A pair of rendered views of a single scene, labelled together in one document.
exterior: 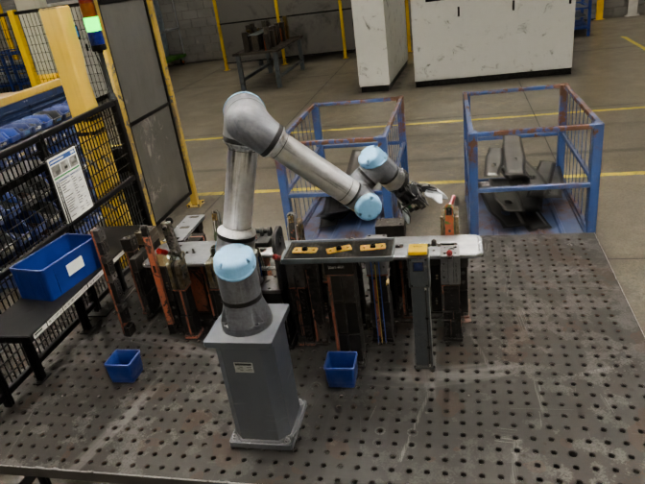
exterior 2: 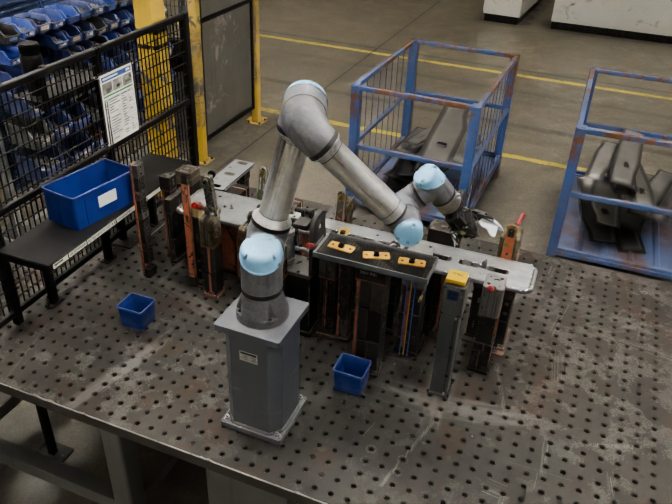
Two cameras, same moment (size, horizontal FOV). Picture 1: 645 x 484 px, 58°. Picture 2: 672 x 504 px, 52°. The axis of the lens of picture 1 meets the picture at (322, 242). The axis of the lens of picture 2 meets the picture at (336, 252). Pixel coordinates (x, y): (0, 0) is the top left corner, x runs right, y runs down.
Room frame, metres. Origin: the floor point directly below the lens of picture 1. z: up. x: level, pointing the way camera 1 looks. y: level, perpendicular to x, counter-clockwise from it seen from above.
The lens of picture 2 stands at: (-0.08, -0.11, 2.32)
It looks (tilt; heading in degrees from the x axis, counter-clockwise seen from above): 32 degrees down; 6
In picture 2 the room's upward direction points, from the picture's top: 3 degrees clockwise
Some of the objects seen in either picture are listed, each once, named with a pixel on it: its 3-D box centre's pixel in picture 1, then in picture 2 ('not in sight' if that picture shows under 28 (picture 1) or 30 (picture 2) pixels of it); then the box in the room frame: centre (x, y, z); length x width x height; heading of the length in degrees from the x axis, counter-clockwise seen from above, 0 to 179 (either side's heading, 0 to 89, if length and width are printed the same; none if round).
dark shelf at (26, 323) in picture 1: (75, 275); (106, 204); (2.15, 1.01, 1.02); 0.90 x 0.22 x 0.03; 166
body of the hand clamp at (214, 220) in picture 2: (185, 298); (212, 255); (2.08, 0.58, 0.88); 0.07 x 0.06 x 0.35; 166
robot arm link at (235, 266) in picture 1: (236, 272); (261, 263); (1.48, 0.25, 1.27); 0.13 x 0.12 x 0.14; 7
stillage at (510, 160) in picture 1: (521, 168); (632, 175); (4.04, -1.54, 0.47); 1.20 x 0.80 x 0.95; 166
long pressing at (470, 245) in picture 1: (305, 249); (348, 235); (2.12, 0.07, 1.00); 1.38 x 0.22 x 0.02; 76
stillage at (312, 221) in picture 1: (350, 175); (434, 135); (4.43, -0.30, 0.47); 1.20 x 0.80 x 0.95; 164
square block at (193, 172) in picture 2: (155, 264); (190, 206); (2.43, 0.78, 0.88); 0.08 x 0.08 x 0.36; 76
